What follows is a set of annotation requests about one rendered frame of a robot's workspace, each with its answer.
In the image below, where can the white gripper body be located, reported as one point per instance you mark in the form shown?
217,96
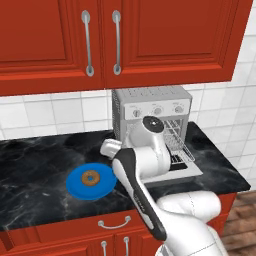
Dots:
109,148

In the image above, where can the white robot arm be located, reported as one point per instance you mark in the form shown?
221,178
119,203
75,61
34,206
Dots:
150,160

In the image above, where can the brown bagel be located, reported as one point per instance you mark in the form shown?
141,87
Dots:
84,181

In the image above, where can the silver toaster oven knob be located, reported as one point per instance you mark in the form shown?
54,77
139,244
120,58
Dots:
157,111
136,113
179,109

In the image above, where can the blue plate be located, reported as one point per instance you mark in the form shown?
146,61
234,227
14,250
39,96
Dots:
76,188

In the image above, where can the silver toaster oven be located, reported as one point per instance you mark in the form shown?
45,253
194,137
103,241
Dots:
150,96

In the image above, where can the grey toaster oven door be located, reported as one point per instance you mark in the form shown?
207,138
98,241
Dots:
190,171

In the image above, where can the red base cupboard door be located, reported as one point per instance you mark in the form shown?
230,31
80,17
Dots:
66,250
140,246

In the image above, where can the red drawer front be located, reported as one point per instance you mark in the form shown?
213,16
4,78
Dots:
76,226

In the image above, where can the red wall cupboard door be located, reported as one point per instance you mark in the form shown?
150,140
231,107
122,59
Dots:
36,36
180,36

